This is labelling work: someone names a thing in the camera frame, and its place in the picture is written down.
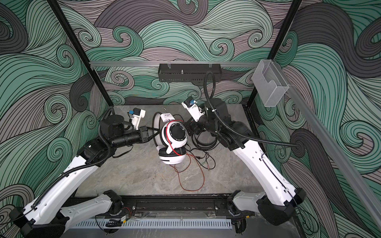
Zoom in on red headphone cable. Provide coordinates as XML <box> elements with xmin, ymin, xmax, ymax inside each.
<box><xmin>165</xmin><ymin>119</ymin><xmax>206</xmax><ymax>192</ymax></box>

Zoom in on white and black headphones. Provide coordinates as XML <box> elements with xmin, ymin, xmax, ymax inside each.
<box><xmin>153</xmin><ymin>112</ymin><xmax>188</xmax><ymax>166</ymax></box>

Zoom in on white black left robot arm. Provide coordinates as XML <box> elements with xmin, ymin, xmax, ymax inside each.
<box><xmin>10</xmin><ymin>107</ymin><xmax>152</xmax><ymax>238</ymax></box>

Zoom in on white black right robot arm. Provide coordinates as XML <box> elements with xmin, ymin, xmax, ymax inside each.
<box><xmin>183</xmin><ymin>70</ymin><xmax>306</xmax><ymax>226</ymax></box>

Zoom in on black and blue headphones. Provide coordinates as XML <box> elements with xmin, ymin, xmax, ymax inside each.
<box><xmin>191</xmin><ymin>133</ymin><xmax>219</xmax><ymax>151</ymax></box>

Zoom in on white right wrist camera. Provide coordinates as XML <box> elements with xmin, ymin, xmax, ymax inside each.
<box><xmin>182</xmin><ymin>99</ymin><xmax>205</xmax><ymax>122</ymax></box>

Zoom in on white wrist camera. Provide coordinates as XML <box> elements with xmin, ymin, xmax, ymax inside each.
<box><xmin>182</xmin><ymin>99</ymin><xmax>205</xmax><ymax>122</ymax></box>
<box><xmin>129</xmin><ymin>108</ymin><xmax>146</xmax><ymax>130</ymax></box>

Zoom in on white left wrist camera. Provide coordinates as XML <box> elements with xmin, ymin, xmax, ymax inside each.
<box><xmin>129</xmin><ymin>108</ymin><xmax>146</xmax><ymax>130</ymax></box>

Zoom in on black perforated wall tray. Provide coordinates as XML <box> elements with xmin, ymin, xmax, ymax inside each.
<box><xmin>158</xmin><ymin>63</ymin><xmax>222</xmax><ymax>86</ymax></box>

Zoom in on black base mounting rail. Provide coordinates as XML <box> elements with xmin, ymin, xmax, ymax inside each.
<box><xmin>119</xmin><ymin>193</ymin><xmax>255</xmax><ymax>219</ymax></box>

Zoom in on grey mesh wall holder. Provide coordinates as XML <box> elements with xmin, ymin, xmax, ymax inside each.
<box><xmin>252</xmin><ymin>59</ymin><xmax>289</xmax><ymax>107</ymax></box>

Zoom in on white slotted cable duct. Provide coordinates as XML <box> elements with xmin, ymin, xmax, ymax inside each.
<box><xmin>72</xmin><ymin>218</ymin><xmax>233</xmax><ymax>230</ymax></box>

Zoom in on black vertical frame post right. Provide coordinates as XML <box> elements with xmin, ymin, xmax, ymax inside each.
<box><xmin>242</xmin><ymin>0</ymin><xmax>303</xmax><ymax>120</ymax></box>

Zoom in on black vertical frame post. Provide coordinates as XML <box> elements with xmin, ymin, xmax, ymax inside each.
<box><xmin>47</xmin><ymin>0</ymin><xmax>114</xmax><ymax>107</ymax></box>
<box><xmin>242</xmin><ymin>0</ymin><xmax>303</xmax><ymax>120</ymax></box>

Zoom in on black vertical frame post left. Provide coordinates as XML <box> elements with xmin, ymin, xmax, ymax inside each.
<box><xmin>47</xmin><ymin>0</ymin><xmax>114</xmax><ymax>107</ymax></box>

